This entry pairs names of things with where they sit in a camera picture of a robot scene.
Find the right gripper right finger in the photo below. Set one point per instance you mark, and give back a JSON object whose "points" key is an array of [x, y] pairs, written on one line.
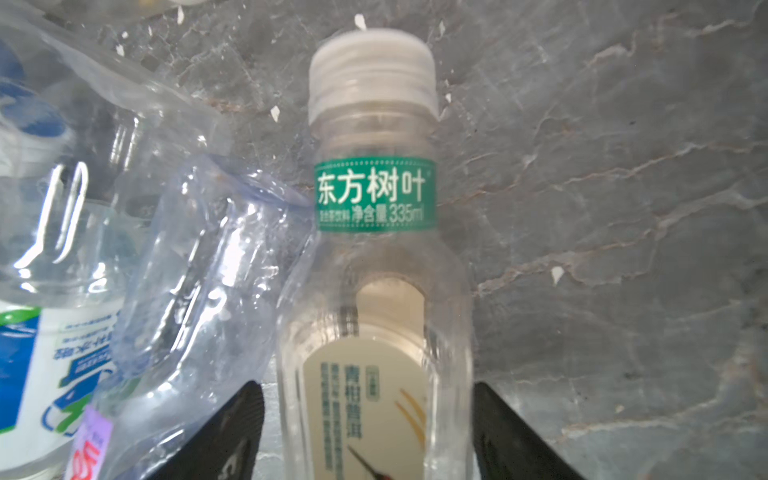
{"points": [[506, 447]]}

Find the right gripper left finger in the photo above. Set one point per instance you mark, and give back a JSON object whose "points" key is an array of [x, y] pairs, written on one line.
{"points": [[227, 445]]}

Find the tea bottle green neck band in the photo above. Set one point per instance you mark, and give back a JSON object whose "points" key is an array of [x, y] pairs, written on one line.
{"points": [[374, 356]]}

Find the crushed bottle pink purple label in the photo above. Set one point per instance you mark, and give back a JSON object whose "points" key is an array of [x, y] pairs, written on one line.
{"points": [[199, 319]]}

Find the bottle green white blue label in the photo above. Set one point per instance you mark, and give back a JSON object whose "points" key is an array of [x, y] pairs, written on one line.
{"points": [[88, 142]]}

